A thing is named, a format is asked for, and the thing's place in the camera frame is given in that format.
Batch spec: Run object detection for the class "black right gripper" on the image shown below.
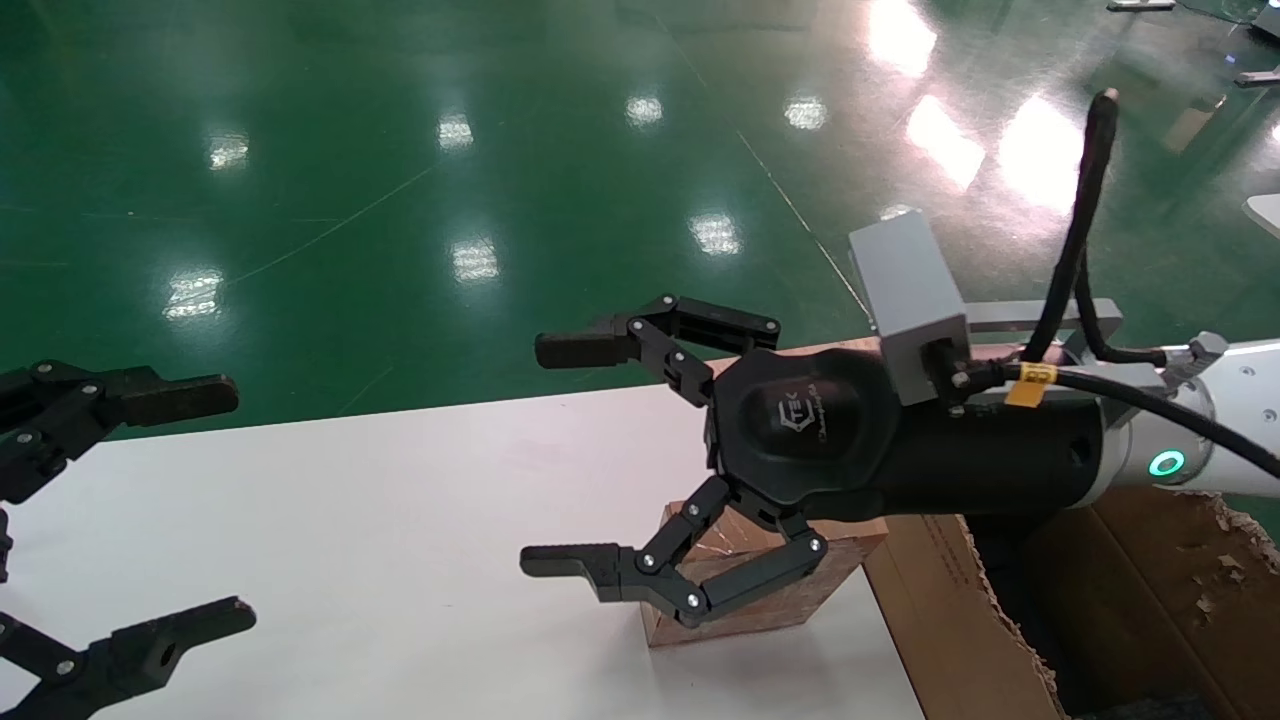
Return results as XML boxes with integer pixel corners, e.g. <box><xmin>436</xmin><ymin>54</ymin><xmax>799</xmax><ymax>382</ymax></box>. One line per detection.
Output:
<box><xmin>520</xmin><ymin>295</ymin><xmax>1106</xmax><ymax>629</ymax></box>

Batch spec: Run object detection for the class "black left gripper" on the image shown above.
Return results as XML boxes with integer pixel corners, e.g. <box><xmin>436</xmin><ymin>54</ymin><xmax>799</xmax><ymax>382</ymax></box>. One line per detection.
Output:
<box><xmin>0</xmin><ymin>360</ymin><xmax>257</xmax><ymax>720</ymax></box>

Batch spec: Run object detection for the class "small wooden box with hole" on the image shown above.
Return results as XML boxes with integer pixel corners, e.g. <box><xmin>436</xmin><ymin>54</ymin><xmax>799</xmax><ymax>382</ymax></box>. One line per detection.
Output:
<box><xmin>640</xmin><ymin>498</ymin><xmax>889</xmax><ymax>649</ymax></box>

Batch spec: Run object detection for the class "big brown cardboard box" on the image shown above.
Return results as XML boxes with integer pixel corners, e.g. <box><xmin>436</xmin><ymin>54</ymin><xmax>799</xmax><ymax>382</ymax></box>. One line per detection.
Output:
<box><xmin>864</xmin><ymin>488</ymin><xmax>1280</xmax><ymax>720</ymax></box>

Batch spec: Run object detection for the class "plywood board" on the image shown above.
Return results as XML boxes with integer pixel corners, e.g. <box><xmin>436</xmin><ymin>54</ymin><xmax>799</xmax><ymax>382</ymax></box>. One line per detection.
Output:
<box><xmin>700</xmin><ymin>338</ymin><xmax>1021</xmax><ymax>379</ymax></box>

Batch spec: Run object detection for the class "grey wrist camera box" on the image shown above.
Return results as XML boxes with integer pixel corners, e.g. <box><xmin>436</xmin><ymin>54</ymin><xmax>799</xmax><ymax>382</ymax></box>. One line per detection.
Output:
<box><xmin>848</xmin><ymin>210</ymin><xmax>1123</xmax><ymax>407</ymax></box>

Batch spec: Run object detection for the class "looped black cable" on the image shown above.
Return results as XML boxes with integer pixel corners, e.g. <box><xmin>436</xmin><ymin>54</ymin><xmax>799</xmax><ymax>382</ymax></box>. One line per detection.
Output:
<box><xmin>1020</xmin><ymin>88</ymin><xmax>1169</xmax><ymax>367</ymax></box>

